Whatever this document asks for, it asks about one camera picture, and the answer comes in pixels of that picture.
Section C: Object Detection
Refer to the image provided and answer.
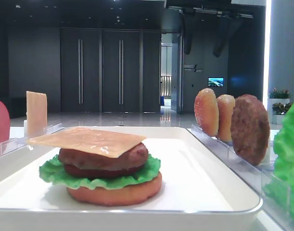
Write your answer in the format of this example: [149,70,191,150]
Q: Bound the green lettuce leaf in burger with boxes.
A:
[39,154,161,190]

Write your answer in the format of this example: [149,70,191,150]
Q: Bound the dark double door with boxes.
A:
[61,29,161,112]

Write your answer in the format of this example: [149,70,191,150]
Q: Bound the white rectangular tray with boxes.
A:
[0,127,263,231]

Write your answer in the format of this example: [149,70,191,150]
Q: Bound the clear acrylic left rack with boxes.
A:
[0,120,63,156]

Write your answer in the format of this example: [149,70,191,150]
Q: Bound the wall monitor screen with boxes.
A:
[208,77,224,87]

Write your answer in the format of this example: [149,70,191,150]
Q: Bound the sesame top bun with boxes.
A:
[194,88,219,137]

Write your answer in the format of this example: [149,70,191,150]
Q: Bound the standing green lettuce leaf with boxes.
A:
[264,103,294,219]

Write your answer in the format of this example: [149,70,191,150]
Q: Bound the potted plants with white planter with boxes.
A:
[268,88,292,124]

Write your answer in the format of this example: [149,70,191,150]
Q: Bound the bottom burger bun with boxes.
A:
[67,172,162,206]

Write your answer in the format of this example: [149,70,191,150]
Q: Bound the standing brown meat patty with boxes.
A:
[230,94,270,166]

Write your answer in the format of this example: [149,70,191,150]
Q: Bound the standing sesame bun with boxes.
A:
[217,94,235,142]

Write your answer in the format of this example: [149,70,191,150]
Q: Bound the standing cheese slice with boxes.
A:
[26,91,48,138]

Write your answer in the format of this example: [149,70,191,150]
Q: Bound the cheese slice on burger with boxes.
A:
[26,127,146,158]

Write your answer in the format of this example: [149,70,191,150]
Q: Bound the sesame bun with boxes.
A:
[194,88,219,137]
[217,94,235,142]

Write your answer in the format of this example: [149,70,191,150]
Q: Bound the clear acrylic rack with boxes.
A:
[0,120,63,156]
[189,125,294,231]

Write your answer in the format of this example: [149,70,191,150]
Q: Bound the brown meat patty in burger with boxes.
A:
[58,143,148,171]

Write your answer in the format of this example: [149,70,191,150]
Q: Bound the clear acrylic right rack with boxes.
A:
[189,125,294,231]

